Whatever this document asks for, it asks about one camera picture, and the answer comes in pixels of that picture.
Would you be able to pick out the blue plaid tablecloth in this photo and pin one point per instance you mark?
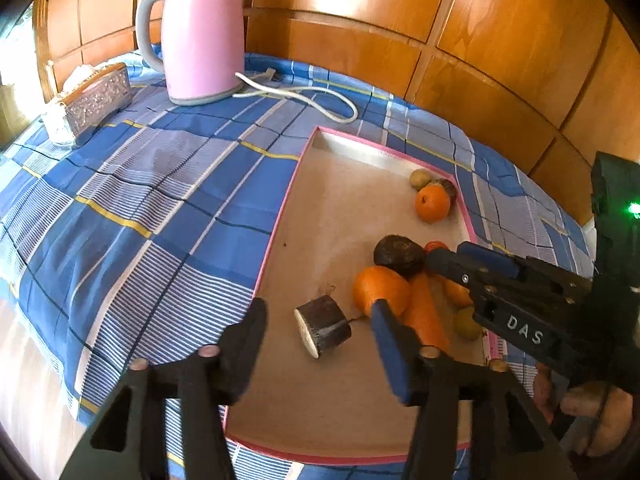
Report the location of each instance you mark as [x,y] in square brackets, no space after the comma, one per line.
[150,185]

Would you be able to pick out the silver ornate tissue box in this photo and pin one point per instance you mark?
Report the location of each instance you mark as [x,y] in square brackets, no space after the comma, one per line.
[97,102]

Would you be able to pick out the pink-edged cardboard tray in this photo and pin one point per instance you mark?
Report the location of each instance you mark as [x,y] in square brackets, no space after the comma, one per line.
[340,220]

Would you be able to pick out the orange carrot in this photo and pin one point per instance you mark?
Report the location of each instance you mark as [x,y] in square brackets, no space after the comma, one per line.
[425,315]

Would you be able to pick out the small yellow lemon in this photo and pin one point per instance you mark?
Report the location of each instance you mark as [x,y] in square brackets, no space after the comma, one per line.
[420,179]

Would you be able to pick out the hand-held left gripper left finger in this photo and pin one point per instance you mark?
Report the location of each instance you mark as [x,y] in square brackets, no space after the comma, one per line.
[247,355]

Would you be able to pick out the small red tomato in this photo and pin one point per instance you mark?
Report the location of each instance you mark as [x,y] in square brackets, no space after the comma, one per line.
[436,246]

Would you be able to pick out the pink electric kettle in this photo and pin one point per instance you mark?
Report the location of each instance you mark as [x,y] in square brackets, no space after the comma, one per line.
[200,35]

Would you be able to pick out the dark brown avocado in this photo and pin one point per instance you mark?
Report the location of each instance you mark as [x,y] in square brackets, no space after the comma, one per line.
[400,256]

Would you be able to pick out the small clear glass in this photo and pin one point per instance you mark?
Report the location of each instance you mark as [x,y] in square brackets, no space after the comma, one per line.
[57,127]

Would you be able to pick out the person's right hand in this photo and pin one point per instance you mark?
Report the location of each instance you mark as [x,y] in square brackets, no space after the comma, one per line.
[580,401]

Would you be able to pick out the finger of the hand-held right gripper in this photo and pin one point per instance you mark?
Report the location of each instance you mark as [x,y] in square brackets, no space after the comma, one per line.
[452,266]
[500,260]

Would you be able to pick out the yellow-green lemon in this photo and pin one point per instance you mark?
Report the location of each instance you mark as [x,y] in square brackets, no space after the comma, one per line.
[465,325]

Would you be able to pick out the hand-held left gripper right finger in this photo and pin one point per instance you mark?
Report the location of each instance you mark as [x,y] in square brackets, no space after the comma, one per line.
[392,355]

